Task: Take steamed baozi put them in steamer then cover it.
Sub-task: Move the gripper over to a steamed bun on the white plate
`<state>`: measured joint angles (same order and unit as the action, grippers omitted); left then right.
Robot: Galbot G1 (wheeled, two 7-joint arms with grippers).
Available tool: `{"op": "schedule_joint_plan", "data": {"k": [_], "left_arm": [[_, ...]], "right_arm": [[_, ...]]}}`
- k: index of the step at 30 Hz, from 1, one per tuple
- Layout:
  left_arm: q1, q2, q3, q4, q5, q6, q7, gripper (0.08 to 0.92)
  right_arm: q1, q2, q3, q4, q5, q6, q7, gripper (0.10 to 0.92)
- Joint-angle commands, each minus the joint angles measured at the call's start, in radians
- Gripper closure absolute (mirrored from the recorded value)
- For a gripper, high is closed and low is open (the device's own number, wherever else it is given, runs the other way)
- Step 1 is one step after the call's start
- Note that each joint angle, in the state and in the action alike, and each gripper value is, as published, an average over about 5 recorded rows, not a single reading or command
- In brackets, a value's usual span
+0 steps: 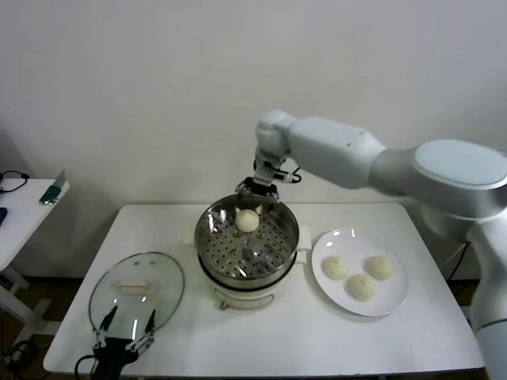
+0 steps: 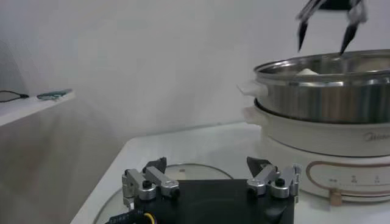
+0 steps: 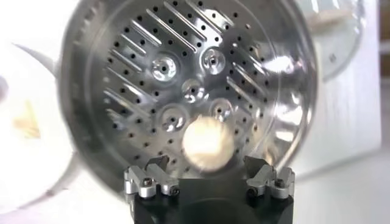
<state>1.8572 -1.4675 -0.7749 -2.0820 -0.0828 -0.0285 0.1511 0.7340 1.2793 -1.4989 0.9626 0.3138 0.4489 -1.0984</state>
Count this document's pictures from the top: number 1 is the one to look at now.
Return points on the steel steamer basket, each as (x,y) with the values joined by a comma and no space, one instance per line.
(277,225)

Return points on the white round plate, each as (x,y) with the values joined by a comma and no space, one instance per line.
(328,293)

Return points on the white steamed baozi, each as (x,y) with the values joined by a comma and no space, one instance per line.
(379,267)
(336,268)
(247,221)
(361,287)

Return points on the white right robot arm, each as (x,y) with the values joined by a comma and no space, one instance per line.
(336,146)

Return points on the floor power strip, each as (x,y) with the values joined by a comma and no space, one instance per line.
(16,356)

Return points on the white electric cooker pot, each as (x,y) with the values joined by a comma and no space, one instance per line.
(241,297)

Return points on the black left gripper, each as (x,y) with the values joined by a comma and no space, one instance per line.
(111,356)

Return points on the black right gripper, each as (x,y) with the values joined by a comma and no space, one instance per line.
(257,188)

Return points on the dark blue object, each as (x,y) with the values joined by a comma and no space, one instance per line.
(2,217)

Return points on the white side table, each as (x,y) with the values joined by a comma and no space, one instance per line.
(24,213)

